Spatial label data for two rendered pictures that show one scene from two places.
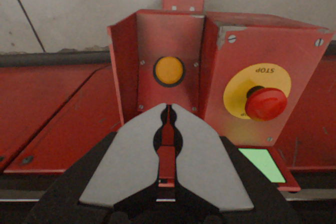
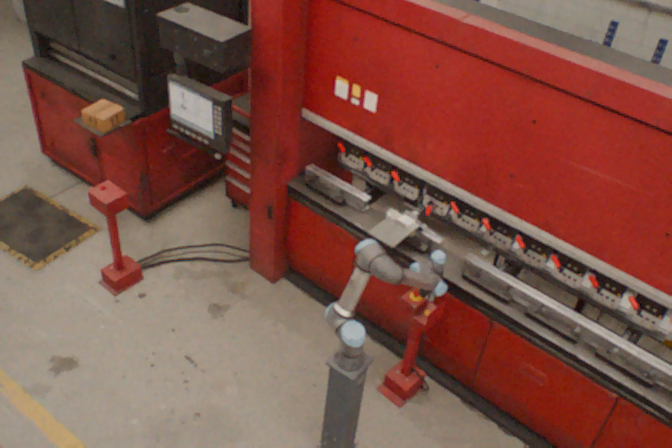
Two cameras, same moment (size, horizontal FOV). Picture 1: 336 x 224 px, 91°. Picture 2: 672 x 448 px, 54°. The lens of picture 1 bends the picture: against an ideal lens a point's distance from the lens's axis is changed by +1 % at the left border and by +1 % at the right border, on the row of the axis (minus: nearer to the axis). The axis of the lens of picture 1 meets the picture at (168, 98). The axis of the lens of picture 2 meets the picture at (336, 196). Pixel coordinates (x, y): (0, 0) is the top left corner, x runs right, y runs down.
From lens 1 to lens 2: 365 cm
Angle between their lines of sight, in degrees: 33
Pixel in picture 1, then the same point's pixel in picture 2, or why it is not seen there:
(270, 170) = not seen: hidden behind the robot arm
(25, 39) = not seen: outside the picture
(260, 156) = not seen: hidden behind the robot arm
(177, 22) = (419, 319)
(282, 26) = (407, 302)
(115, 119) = (460, 321)
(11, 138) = (496, 335)
